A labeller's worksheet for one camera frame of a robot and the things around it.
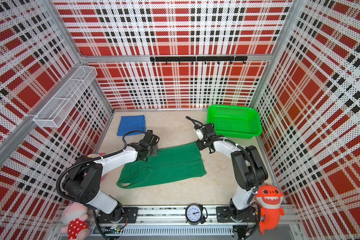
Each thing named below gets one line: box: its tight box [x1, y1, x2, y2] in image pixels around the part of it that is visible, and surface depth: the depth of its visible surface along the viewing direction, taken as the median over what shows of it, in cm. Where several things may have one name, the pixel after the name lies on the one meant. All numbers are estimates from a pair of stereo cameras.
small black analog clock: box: [184, 203, 208, 226], surface depth 73 cm
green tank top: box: [116, 141, 207, 189], surface depth 90 cm
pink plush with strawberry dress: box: [60, 202, 90, 240], surface depth 69 cm
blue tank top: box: [116, 115, 146, 136], surface depth 114 cm
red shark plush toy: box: [255, 184, 285, 235], surface depth 72 cm
